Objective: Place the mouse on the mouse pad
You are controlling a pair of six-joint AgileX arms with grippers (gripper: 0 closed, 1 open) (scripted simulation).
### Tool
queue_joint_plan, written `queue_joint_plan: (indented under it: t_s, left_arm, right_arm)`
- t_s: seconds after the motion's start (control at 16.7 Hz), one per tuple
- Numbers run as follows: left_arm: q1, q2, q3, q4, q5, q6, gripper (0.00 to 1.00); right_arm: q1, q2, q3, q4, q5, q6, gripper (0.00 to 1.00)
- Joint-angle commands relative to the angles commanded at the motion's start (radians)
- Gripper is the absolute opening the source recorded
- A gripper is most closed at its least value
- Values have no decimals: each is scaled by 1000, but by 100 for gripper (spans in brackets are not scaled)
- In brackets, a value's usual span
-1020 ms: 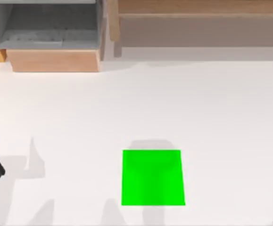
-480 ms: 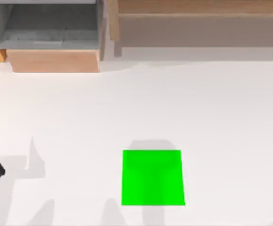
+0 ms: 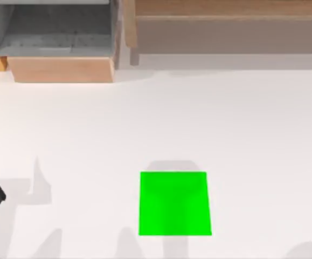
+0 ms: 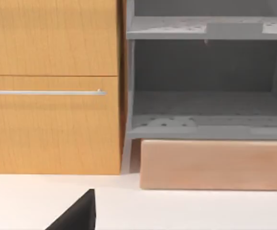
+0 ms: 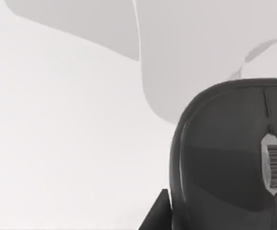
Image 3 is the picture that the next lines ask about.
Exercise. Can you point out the flat green square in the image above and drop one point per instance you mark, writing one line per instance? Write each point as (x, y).
(174, 203)

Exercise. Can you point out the pale wooden drawer front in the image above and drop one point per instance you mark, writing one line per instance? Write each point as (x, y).
(61, 69)

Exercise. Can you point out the grey pierced drawer inside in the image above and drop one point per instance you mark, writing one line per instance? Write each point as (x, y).
(56, 32)

